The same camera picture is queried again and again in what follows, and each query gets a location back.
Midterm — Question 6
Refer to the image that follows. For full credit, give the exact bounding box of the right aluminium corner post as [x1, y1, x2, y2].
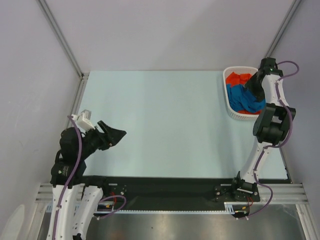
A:
[264, 0, 304, 58]

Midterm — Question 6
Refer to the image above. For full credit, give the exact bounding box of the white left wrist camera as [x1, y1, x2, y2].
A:
[71, 109, 95, 132]

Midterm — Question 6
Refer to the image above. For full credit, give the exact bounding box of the left aluminium corner post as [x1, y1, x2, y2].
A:
[36, 0, 84, 79]

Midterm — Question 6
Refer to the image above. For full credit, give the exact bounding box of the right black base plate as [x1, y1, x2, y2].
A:
[213, 184, 261, 203]

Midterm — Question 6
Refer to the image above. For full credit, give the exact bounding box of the orange t shirt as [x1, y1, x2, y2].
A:
[225, 72, 252, 87]

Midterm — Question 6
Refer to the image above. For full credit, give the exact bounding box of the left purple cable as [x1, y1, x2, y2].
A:
[52, 115, 127, 240]

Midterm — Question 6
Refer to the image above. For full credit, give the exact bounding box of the aluminium front rail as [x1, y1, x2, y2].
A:
[34, 182, 311, 205]

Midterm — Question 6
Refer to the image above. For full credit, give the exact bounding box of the white slotted cable duct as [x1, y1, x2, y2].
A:
[46, 201, 251, 215]

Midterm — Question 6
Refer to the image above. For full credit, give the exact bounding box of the aluminium corner post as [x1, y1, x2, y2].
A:
[36, 0, 84, 79]
[264, 0, 304, 58]

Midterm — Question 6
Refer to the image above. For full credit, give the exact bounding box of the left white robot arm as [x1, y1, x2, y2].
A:
[46, 120, 126, 240]

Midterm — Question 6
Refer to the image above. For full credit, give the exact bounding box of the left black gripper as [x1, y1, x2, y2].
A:
[78, 119, 126, 158]

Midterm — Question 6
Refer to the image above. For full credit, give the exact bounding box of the white plastic basket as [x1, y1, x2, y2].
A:
[222, 66, 266, 121]

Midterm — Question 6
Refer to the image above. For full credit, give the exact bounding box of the blue t shirt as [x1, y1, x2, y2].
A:
[226, 84, 266, 114]

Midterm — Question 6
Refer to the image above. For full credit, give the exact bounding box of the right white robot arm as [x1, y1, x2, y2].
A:
[230, 57, 296, 202]

